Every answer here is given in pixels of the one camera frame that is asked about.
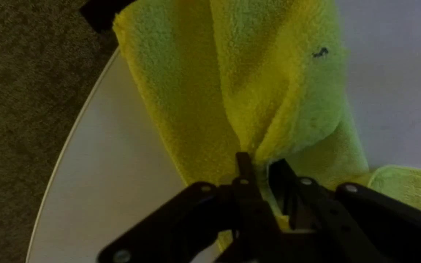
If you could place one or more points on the yellow-green towel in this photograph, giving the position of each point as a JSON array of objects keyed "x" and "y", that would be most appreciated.
[{"x": 258, "y": 76}]

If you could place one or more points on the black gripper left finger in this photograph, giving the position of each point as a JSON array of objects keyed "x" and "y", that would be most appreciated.
[{"x": 192, "y": 220}]

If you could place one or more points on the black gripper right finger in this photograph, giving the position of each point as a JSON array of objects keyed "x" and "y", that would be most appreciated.
[{"x": 352, "y": 223}]

